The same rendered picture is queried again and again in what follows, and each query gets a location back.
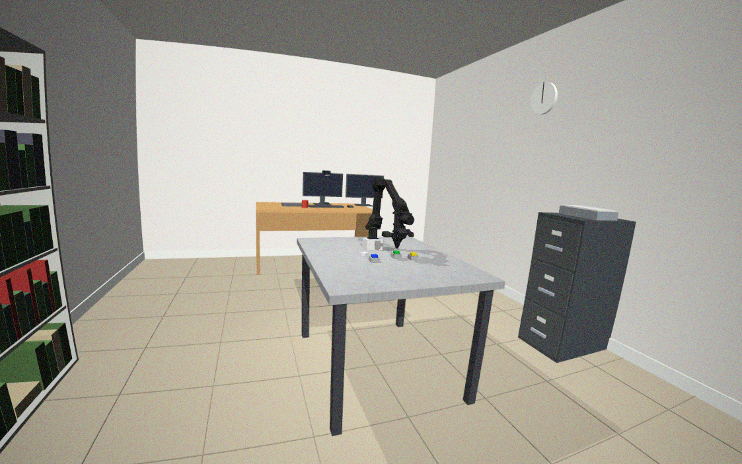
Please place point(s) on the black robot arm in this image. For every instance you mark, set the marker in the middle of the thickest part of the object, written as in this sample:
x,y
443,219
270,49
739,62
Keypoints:
x,y
401,211

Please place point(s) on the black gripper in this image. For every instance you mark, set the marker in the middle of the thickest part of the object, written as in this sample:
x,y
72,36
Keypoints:
x,y
397,240

